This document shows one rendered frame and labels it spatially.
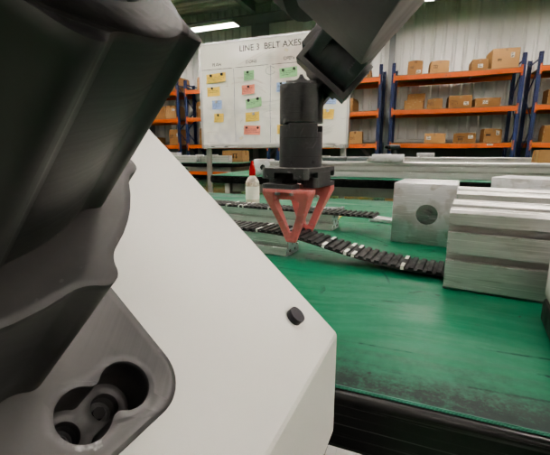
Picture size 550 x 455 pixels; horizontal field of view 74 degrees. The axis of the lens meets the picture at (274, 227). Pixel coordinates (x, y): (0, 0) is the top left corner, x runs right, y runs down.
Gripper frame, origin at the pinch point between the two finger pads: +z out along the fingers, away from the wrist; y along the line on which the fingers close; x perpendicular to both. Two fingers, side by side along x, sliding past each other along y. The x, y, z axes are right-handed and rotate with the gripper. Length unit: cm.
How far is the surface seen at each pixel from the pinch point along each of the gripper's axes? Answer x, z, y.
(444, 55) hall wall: 70, -250, 1050
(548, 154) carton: -58, -9, 216
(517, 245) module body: -25.1, -2.5, -4.9
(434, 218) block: -16.2, -1.1, 14.3
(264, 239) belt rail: 4.5, 1.1, -2.0
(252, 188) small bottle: 30.2, -1.5, 36.8
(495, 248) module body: -23.3, -1.9, -4.9
